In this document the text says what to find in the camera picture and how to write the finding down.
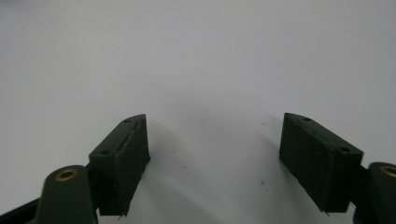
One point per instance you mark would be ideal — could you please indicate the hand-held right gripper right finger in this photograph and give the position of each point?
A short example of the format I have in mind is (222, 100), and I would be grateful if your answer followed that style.
(317, 161)

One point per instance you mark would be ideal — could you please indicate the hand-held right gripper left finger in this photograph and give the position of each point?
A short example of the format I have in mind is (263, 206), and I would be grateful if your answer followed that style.
(120, 165)

